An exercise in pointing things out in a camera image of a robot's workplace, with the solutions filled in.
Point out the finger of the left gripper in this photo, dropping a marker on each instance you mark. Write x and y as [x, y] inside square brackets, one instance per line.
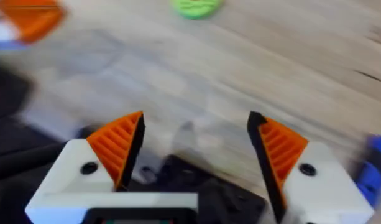
[31, 18]

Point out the blue electric screwdriver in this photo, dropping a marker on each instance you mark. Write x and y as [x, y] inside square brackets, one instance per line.
[372, 174]

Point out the green disc with holes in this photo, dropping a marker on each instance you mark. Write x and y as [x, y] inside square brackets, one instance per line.
[196, 7]

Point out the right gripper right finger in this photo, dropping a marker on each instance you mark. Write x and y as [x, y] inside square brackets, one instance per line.
[314, 186]

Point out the black rail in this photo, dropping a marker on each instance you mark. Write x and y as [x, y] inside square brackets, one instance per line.
[215, 193]

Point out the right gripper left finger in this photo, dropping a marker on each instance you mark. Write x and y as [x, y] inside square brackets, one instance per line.
[84, 168]

